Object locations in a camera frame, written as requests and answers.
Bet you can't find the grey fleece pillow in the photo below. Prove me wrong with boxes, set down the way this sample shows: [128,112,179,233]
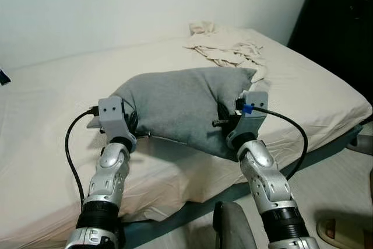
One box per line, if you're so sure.
[111,67,257,161]

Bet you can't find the beige crumpled cloth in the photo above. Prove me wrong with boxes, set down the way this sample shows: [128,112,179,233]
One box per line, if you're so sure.
[184,22,269,83]

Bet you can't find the light sheeted bed mattress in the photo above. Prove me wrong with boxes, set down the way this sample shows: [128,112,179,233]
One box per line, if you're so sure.
[0,27,372,248]

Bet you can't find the grey robot right leg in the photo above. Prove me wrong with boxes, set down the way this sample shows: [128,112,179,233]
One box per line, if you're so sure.
[213,201,258,249]

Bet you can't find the grey rounded object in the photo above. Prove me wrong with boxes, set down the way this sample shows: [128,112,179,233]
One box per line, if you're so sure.
[350,134,373,156]

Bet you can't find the dark blue small object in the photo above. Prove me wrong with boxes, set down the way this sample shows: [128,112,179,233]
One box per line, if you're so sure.
[0,68,11,86]

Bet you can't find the black wardrobe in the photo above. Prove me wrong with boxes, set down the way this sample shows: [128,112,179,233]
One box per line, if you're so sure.
[287,0,373,104]

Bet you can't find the beige slipper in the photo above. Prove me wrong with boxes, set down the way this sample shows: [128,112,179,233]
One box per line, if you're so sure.
[316,217,373,249]

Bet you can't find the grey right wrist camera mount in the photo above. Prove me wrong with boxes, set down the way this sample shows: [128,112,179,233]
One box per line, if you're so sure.
[226,90,270,150]

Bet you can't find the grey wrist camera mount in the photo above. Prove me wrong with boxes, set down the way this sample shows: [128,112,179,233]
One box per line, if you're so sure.
[87,96,138,145]
[226,90,270,150]

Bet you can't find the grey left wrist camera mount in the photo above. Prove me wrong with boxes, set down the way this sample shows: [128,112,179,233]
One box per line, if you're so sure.
[87,96,138,145]

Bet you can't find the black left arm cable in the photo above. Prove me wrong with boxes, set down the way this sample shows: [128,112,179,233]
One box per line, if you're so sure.
[65,107,101,208]

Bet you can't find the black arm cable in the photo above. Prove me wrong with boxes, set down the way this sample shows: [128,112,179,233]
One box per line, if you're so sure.
[239,104,308,181]
[65,107,101,208]

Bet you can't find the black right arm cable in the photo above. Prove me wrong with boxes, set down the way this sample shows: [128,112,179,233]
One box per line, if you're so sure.
[239,104,308,181]

